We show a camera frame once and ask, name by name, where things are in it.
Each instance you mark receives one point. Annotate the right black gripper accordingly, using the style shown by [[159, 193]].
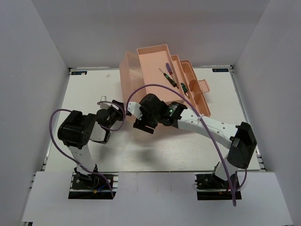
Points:
[[141, 125]]

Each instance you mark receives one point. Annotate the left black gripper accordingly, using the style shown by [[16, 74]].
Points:
[[112, 108]]

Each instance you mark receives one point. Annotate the pink plastic toolbox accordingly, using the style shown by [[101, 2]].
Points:
[[140, 75]]

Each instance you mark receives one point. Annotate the green stubby screwdriver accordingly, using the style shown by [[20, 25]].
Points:
[[184, 89]]

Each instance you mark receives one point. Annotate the blue handled screwdriver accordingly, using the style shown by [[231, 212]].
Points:
[[169, 69]]

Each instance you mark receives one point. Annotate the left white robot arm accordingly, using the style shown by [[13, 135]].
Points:
[[78, 129]]

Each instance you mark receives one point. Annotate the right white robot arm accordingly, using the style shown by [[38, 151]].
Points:
[[238, 139]]

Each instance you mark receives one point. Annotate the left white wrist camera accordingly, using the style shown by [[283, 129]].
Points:
[[103, 103]]

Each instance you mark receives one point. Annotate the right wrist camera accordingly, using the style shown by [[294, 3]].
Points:
[[150, 101]]

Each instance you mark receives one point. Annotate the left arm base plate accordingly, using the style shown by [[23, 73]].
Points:
[[93, 188]]

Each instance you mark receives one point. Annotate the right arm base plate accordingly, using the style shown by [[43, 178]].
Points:
[[212, 188]]

